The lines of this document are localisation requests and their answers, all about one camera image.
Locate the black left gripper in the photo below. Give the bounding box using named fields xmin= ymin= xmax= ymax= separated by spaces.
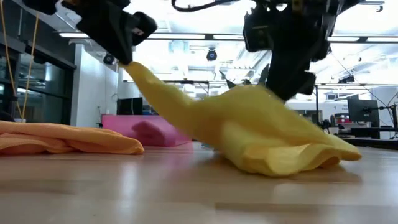
xmin=62 ymin=0 xmax=158 ymax=65

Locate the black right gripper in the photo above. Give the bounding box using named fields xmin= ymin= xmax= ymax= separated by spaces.
xmin=243 ymin=0 xmax=361 ymax=102

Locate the yellow microfiber towel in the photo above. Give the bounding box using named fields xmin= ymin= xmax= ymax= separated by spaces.
xmin=119 ymin=61 xmax=363 ymax=177

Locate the orange microfiber towel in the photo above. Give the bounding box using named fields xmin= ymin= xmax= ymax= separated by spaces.
xmin=0 ymin=120 xmax=146 ymax=156

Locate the overhead light bar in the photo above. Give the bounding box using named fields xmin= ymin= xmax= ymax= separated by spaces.
xmin=58 ymin=32 xmax=398 ymax=44

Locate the black computer monitor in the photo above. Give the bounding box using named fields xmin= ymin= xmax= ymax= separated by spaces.
xmin=347 ymin=98 xmax=381 ymax=127
xmin=117 ymin=97 xmax=144 ymax=116

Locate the pink plastic bin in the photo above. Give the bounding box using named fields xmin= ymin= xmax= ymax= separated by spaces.
xmin=101 ymin=114 xmax=193 ymax=147

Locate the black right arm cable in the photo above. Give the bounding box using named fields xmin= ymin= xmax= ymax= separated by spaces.
xmin=170 ymin=0 xmax=240 ymax=12

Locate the black workstation frame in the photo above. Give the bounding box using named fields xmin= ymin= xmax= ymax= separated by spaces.
xmin=164 ymin=80 xmax=210 ymax=97
xmin=314 ymin=83 xmax=321 ymax=125

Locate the black ceiling camera cluster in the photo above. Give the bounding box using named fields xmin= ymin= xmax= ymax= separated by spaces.
xmin=338 ymin=74 xmax=356 ymax=84

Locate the black aluminium table frame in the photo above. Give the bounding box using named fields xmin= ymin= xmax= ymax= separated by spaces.
xmin=338 ymin=135 xmax=398 ymax=150

